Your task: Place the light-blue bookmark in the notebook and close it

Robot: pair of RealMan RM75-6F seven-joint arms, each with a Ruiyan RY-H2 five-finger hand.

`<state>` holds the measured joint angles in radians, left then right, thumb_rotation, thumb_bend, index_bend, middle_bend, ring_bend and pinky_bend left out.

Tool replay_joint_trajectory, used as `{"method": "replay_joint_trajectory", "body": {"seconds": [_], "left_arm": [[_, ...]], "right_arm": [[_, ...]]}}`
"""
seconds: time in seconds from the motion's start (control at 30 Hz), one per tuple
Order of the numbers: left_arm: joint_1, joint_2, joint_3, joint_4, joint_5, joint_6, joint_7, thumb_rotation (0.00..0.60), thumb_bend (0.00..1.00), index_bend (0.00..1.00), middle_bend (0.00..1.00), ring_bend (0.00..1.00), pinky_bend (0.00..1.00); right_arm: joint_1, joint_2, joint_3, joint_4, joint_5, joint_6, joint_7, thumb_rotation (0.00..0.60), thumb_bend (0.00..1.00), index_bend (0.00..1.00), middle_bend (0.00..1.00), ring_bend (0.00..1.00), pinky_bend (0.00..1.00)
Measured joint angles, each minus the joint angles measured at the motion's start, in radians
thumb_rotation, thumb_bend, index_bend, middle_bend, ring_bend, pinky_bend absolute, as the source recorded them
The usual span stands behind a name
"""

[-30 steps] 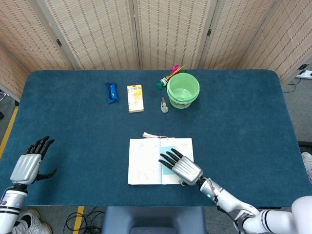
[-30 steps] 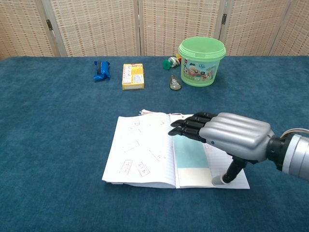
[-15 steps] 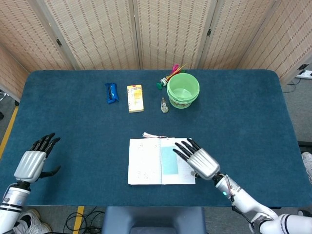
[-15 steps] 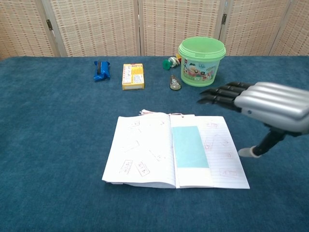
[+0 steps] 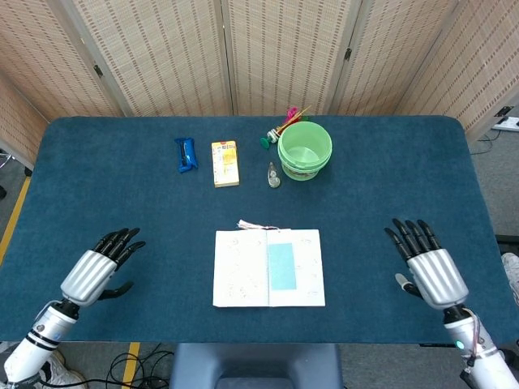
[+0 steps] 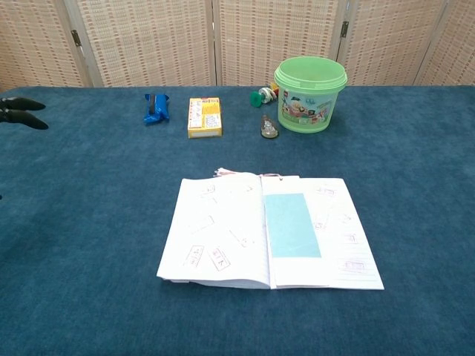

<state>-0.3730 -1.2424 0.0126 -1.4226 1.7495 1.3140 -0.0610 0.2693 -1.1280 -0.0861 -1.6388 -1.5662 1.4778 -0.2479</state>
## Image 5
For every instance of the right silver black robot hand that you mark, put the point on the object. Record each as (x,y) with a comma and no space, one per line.
(438,279)

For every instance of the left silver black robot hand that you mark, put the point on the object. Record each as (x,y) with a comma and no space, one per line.
(87,277)

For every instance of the white stamped exercise book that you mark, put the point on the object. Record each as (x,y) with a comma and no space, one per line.
(239,267)

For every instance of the teal white bookmark with tassel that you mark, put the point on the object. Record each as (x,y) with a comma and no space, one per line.
(281,267)

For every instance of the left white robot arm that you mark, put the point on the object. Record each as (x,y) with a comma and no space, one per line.
(40,340)

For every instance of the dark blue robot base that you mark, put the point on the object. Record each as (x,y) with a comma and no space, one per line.
(255,364)

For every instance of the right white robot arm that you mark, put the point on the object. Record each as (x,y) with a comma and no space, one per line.
(482,364)

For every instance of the black table control panel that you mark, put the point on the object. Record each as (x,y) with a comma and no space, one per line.
(436,345)

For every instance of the white shoe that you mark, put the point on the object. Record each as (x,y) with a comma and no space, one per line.
(511,275)
(61,373)

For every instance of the black flat floor object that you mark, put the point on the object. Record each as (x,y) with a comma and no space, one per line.
(509,239)

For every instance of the blue felt table cover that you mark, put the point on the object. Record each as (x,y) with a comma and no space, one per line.
(121,202)

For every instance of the blue snack packet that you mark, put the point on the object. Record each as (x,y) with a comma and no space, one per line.
(186,156)

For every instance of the white power strip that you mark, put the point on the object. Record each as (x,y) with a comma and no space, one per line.
(509,123)

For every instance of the yellow cardboard box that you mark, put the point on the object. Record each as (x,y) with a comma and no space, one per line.
(225,164)

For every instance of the green plastic bucket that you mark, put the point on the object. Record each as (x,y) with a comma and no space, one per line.
(304,150)

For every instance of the clear correction tape dispenser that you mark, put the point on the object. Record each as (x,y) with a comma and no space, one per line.
(273,178)

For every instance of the colourful toy with green cap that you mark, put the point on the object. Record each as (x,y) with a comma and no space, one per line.
(265,142)

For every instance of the pink yellow stick toy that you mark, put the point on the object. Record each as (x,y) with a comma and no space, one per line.
(292,113)

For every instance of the woven folding screen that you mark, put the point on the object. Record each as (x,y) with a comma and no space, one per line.
(162,61)

